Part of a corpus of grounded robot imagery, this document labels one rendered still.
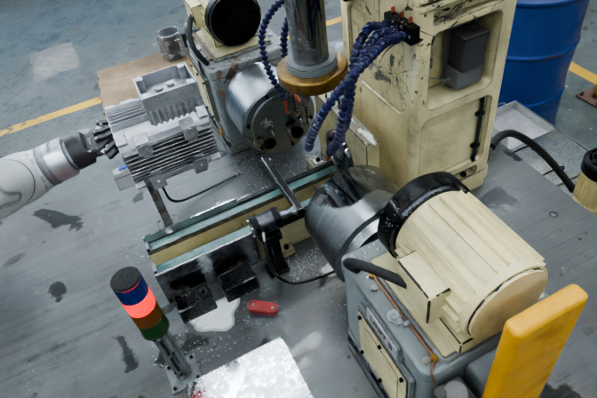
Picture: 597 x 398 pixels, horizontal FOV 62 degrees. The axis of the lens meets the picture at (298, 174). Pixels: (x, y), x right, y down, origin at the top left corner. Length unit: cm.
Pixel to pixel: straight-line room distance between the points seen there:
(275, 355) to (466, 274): 56
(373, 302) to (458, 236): 24
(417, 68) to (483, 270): 58
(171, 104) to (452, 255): 64
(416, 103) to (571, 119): 221
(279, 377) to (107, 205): 96
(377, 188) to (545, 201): 69
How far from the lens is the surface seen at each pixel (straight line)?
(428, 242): 83
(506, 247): 82
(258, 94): 152
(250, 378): 120
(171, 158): 111
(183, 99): 109
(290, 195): 134
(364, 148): 131
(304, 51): 120
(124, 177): 152
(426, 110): 131
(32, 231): 193
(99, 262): 170
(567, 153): 248
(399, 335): 94
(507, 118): 268
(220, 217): 149
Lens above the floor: 198
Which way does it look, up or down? 43 degrees down
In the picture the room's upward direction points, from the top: 10 degrees counter-clockwise
